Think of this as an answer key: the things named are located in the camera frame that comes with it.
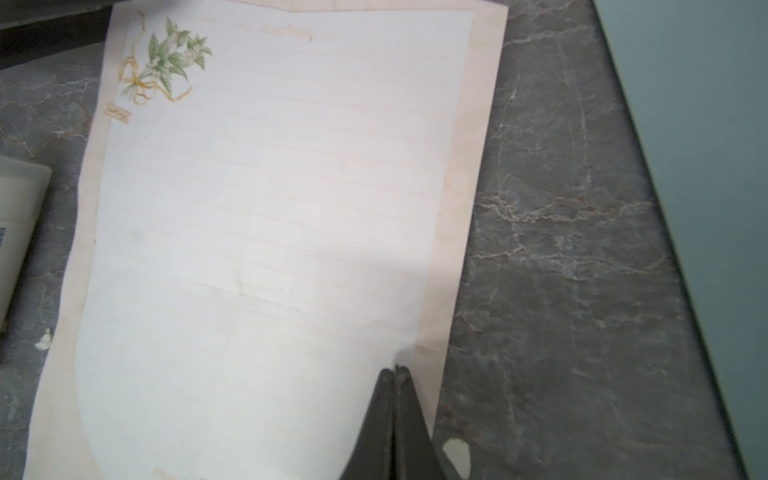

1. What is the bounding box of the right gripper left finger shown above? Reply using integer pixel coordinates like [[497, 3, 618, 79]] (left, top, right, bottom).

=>
[[340, 369, 395, 480]]

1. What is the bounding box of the white glue stick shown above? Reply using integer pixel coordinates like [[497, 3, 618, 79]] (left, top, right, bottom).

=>
[[1, 156, 52, 332]]

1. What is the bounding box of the white floral letter paper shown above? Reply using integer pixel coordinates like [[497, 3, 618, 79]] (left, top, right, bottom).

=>
[[24, 1, 508, 479]]

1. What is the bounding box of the light green envelope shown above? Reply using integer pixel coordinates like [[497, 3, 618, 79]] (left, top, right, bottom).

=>
[[596, 1, 767, 479]]

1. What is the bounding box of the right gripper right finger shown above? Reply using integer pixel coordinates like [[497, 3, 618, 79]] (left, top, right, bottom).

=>
[[393, 366, 446, 480]]

